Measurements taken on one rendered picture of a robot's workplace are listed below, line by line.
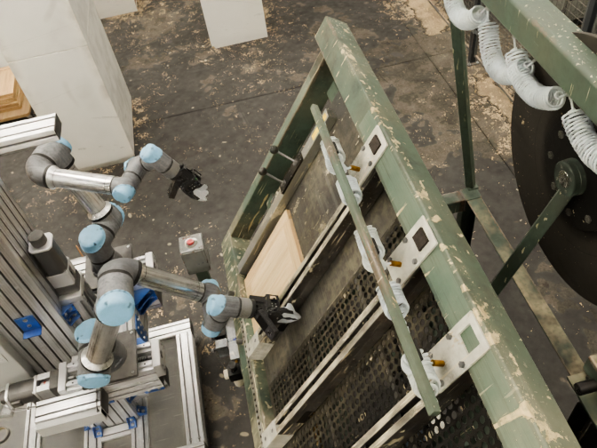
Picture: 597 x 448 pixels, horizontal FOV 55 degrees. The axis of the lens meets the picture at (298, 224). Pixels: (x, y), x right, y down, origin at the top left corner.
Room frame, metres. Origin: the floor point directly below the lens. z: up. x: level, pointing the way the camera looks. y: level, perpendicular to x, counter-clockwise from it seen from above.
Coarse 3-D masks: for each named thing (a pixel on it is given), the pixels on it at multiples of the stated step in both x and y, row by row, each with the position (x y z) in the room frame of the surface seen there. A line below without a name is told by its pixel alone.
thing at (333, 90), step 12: (336, 84) 1.97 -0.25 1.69; (432, 312) 0.86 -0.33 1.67; (432, 324) 0.83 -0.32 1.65; (324, 336) 1.17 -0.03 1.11; (312, 372) 1.03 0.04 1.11; (480, 396) 0.59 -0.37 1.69; (348, 420) 0.83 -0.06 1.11; (480, 420) 0.54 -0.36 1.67; (444, 432) 0.57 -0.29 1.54; (468, 432) 0.55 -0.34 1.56; (480, 432) 0.51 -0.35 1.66; (492, 444) 0.48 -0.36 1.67
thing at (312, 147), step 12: (324, 120) 1.77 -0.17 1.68; (312, 132) 1.80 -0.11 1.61; (312, 144) 1.75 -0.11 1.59; (312, 156) 1.75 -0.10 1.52; (300, 168) 1.75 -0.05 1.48; (300, 180) 1.75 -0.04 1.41; (288, 192) 1.74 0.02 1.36; (276, 204) 1.75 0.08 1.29; (276, 216) 1.74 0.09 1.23; (264, 228) 1.73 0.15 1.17; (252, 240) 1.76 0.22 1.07; (264, 240) 1.73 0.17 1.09; (252, 252) 1.72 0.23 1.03; (240, 264) 1.75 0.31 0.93
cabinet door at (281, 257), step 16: (288, 224) 1.62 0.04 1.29; (272, 240) 1.66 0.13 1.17; (288, 240) 1.56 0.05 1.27; (272, 256) 1.60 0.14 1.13; (288, 256) 1.50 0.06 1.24; (256, 272) 1.63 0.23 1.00; (272, 272) 1.53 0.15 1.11; (288, 272) 1.44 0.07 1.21; (256, 288) 1.56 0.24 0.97; (272, 288) 1.46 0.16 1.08
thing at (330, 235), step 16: (368, 144) 1.35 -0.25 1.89; (384, 144) 1.29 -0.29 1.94; (368, 160) 1.30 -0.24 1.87; (352, 176) 1.32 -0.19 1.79; (368, 176) 1.29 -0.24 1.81; (368, 192) 1.29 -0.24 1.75; (368, 208) 1.29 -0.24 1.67; (336, 224) 1.29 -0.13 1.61; (352, 224) 1.28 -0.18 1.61; (320, 240) 1.31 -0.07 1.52; (336, 240) 1.28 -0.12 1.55; (320, 256) 1.27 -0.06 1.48; (336, 256) 1.28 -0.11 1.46; (304, 272) 1.28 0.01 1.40; (320, 272) 1.27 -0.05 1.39; (288, 288) 1.30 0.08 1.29; (304, 288) 1.27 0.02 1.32; (256, 336) 1.28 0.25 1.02; (256, 352) 1.24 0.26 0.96
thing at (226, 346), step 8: (232, 320) 1.57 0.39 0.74; (224, 328) 1.51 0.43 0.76; (232, 328) 1.52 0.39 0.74; (224, 336) 1.48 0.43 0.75; (232, 336) 1.48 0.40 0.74; (216, 344) 1.44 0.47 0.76; (224, 344) 1.43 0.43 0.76; (232, 344) 1.44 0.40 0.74; (216, 352) 1.50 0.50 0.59; (224, 352) 1.42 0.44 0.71; (232, 352) 1.39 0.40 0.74; (232, 360) 1.36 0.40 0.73; (240, 360) 1.31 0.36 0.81; (232, 368) 1.28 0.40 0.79; (240, 368) 1.30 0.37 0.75; (232, 376) 1.27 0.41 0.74; (240, 376) 1.27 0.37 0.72; (240, 384) 1.28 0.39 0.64
